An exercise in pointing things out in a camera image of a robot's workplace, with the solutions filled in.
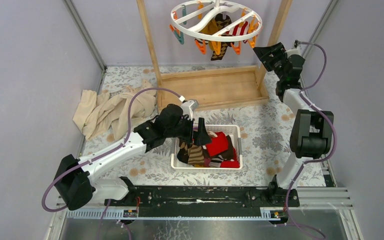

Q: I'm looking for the white plastic basket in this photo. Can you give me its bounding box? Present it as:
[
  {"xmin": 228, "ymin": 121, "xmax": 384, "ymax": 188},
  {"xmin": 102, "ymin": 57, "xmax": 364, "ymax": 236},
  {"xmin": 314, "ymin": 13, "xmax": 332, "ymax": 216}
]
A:
[{"xmin": 170, "ymin": 125, "xmax": 244, "ymax": 173}]

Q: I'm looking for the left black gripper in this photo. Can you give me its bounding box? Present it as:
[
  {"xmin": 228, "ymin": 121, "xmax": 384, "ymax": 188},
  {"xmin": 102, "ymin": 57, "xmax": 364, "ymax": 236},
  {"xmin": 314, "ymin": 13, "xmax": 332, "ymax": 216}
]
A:
[{"xmin": 164, "ymin": 114, "xmax": 212, "ymax": 147}]

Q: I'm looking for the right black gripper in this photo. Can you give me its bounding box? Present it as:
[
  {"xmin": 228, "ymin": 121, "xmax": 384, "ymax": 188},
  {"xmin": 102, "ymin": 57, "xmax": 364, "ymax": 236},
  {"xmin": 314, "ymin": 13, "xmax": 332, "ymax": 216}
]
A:
[{"xmin": 252, "ymin": 42, "xmax": 288, "ymax": 82}]

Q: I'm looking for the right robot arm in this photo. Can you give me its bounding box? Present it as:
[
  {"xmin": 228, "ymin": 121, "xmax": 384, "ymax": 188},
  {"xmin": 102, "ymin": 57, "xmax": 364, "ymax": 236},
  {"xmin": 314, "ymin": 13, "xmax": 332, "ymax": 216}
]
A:
[{"xmin": 253, "ymin": 42, "xmax": 337, "ymax": 206}]

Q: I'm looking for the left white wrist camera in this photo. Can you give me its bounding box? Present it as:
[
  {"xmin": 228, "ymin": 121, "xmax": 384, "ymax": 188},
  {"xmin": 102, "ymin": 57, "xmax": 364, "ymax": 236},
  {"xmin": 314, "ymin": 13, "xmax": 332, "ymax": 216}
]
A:
[{"xmin": 179, "ymin": 95, "xmax": 199, "ymax": 120}]

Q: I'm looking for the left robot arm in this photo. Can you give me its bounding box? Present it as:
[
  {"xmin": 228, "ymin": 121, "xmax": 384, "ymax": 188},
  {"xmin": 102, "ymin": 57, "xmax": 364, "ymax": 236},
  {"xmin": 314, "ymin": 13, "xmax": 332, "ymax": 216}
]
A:
[{"xmin": 52, "ymin": 101, "xmax": 212, "ymax": 211}]

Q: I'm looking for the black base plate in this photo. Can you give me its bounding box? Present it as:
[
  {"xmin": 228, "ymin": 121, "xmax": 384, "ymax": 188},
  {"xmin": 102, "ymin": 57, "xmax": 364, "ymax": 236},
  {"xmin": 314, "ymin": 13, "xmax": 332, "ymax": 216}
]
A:
[{"xmin": 104, "ymin": 186, "xmax": 300, "ymax": 218}]

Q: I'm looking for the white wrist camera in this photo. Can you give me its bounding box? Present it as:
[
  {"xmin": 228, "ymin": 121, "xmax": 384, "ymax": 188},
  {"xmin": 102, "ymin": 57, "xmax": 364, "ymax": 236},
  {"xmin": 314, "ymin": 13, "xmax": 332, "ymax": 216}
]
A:
[
  {"xmin": 285, "ymin": 40, "xmax": 303, "ymax": 58},
  {"xmin": 179, "ymin": 95, "xmax": 199, "ymax": 120}
]

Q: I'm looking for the brown yellow argyle sock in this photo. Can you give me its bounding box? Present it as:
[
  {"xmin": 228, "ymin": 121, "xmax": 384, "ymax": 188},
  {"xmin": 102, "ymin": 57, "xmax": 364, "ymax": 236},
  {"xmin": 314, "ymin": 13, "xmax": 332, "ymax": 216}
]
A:
[{"xmin": 210, "ymin": 13, "xmax": 233, "ymax": 62}]

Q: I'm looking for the wooden hanging rack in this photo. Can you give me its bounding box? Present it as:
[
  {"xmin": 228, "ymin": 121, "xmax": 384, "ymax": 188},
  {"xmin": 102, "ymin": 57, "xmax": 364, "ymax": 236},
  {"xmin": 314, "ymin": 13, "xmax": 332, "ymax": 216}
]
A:
[{"xmin": 134, "ymin": 0, "xmax": 294, "ymax": 112}]

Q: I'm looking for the brown tan striped sock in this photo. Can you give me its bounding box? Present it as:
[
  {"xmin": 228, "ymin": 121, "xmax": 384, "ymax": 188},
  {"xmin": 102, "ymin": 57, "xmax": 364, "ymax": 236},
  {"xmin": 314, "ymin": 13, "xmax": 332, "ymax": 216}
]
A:
[{"xmin": 186, "ymin": 144, "xmax": 207, "ymax": 168}]

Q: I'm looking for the beige crumpled cloth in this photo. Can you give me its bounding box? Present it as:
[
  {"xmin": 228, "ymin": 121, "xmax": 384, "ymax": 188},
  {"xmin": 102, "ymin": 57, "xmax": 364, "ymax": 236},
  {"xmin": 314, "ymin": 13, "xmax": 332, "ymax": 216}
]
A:
[{"xmin": 72, "ymin": 79, "xmax": 158, "ymax": 141}]

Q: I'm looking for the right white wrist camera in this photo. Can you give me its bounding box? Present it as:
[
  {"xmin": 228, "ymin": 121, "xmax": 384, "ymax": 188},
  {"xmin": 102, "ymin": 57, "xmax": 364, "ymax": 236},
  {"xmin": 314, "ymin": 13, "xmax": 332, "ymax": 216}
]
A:
[{"xmin": 285, "ymin": 40, "xmax": 303, "ymax": 58}]

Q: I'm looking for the red white striped sock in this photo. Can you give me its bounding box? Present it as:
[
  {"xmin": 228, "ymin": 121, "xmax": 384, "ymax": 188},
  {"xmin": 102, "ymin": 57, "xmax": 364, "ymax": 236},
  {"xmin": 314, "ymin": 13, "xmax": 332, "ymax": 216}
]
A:
[{"xmin": 226, "ymin": 21, "xmax": 250, "ymax": 36}]

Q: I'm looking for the mustard yellow sock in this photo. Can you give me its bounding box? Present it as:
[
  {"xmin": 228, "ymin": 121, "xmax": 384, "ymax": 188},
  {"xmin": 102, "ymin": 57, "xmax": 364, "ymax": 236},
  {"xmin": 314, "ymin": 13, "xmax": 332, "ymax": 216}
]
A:
[{"xmin": 194, "ymin": 19, "xmax": 222, "ymax": 61}]

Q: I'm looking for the floral table mat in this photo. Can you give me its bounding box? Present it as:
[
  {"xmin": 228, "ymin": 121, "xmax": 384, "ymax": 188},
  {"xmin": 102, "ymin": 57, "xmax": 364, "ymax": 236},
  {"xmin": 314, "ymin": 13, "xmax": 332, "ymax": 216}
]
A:
[{"xmin": 79, "ymin": 65, "xmax": 327, "ymax": 187}]

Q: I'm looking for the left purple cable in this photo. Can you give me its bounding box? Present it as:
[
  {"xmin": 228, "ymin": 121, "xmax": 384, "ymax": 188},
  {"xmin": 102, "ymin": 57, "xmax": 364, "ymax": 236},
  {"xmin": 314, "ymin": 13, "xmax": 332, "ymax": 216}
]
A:
[{"xmin": 41, "ymin": 87, "xmax": 186, "ymax": 240}]

